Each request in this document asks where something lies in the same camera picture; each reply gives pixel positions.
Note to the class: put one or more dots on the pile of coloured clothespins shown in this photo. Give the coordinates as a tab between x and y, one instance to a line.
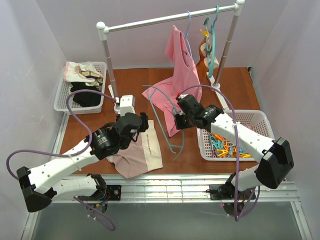
221	147

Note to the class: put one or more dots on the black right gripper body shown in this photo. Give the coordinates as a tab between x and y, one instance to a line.
179	121

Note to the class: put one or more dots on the cream pink garment in basket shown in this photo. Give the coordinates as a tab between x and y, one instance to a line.
82	73

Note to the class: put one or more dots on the black garment in basket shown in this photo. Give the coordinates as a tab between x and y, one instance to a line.
85	99

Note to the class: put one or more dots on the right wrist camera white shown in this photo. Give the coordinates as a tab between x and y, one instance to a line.
180	96

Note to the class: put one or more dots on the white clothespin basket right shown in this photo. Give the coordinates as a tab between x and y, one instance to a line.
260	117

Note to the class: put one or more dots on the teal hanger on right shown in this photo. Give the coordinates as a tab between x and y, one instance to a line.
211	43

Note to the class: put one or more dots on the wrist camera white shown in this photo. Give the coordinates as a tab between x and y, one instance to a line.
124	104
180	96

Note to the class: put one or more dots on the teal clothes hanger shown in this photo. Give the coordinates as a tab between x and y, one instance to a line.
174	148

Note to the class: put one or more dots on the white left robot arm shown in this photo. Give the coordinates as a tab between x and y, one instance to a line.
46	183

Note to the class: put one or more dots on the mauve underwear white waistband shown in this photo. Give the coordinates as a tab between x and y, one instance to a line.
140	157

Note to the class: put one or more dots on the white laundry basket left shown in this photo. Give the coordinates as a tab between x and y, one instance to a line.
63	90

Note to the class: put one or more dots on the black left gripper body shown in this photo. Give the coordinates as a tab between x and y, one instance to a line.
144	121

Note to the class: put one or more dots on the brown beige underwear hanging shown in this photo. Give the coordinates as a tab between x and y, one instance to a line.
203	61

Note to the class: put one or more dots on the blue thin hanger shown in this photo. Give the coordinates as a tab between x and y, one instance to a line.
186	34

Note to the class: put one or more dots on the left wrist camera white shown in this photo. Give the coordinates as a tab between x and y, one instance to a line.
124	104

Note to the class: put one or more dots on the pink t-shirt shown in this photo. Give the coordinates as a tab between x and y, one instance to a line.
185	77

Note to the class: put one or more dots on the aluminium mounting rail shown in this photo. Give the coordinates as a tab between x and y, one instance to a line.
187	188

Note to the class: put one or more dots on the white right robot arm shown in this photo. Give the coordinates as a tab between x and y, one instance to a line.
274	157

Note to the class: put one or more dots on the yellow clothespin on hanger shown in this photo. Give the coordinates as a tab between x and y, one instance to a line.
205	33

